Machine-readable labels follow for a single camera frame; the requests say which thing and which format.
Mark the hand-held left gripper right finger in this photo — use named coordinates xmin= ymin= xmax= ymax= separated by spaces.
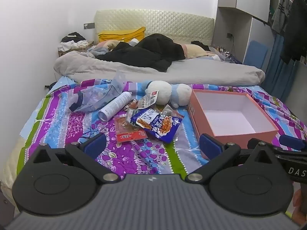
xmin=187 ymin=133 xmax=285 ymax=183

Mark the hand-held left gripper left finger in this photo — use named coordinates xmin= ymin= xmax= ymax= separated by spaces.
xmin=26 ymin=133 xmax=120 ymax=183

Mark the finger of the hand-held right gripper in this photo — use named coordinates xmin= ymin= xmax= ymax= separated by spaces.
xmin=279 ymin=135 xmax=307 ymax=152
xmin=247 ymin=138 xmax=282 ymax=158

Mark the pink cardboard box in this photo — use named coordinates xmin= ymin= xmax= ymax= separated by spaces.
xmin=187 ymin=89 xmax=279 ymax=160

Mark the red snack packet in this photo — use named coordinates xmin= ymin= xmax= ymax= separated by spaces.
xmin=114 ymin=116 xmax=149 ymax=142

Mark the blue snack packet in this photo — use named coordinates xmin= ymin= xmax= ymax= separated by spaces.
xmin=131 ymin=109 xmax=185 ymax=142

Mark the person's right hand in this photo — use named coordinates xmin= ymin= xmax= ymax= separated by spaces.
xmin=291 ymin=188 xmax=307 ymax=223

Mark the purple floral bedsheet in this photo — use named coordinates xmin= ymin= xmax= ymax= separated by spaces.
xmin=17 ymin=77 xmax=307 ymax=176

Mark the white spray can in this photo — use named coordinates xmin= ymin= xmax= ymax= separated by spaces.
xmin=98 ymin=91 xmax=133 ymax=122

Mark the clear plastic bag blue print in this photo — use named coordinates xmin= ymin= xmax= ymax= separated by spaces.
xmin=69 ymin=69 xmax=128 ymax=113

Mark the small clear snack packet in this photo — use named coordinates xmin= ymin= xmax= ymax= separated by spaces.
xmin=156 ymin=104 xmax=181 ymax=119

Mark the silver snack packet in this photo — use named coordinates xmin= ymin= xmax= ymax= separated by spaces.
xmin=130 ymin=93 xmax=159 ymax=110

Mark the white and blue plush toy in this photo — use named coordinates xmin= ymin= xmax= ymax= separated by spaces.
xmin=141 ymin=80 xmax=192 ymax=108

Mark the blue curtain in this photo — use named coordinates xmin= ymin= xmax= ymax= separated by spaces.
xmin=260 ymin=33 xmax=299 ymax=101

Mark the grey duvet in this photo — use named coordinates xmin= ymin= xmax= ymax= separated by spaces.
xmin=53 ymin=51 xmax=266 ymax=86

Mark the beige mattress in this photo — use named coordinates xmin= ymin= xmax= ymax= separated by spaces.
xmin=0 ymin=136 xmax=26 ymax=198

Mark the blue foam board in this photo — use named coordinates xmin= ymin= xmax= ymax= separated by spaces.
xmin=243 ymin=40 xmax=269 ymax=67

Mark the cardboard box nightstand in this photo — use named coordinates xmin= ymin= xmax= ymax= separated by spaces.
xmin=58 ymin=41 xmax=94 ymax=58

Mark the pink and beige pillow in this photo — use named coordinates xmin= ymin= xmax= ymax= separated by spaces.
xmin=183 ymin=44 xmax=212 ymax=58

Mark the small black cloth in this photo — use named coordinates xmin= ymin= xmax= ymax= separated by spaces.
xmin=191 ymin=41 xmax=212 ymax=52

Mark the pile of dark and white clothes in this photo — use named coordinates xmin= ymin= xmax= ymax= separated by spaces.
xmin=60 ymin=32 xmax=89 ymax=51

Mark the black jacket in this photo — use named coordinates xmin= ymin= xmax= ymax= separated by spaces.
xmin=96 ymin=34 xmax=187 ymax=72

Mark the hanging black coat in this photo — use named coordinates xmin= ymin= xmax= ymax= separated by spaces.
xmin=280 ymin=0 xmax=307 ymax=64

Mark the yellow pillow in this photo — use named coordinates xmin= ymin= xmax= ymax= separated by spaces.
xmin=98 ymin=27 xmax=146 ymax=43

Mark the white wardrobe cabinet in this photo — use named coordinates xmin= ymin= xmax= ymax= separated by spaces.
xmin=212 ymin=0 xmax=277 ymax=66

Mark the hanging grey garment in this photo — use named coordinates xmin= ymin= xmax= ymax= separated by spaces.
xmin=271 ymin=0 xmax=292 ymax=33

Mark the cream quilted headboard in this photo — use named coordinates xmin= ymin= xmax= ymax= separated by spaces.
xmin=94 ymin=9 xmax=215 ymax=47

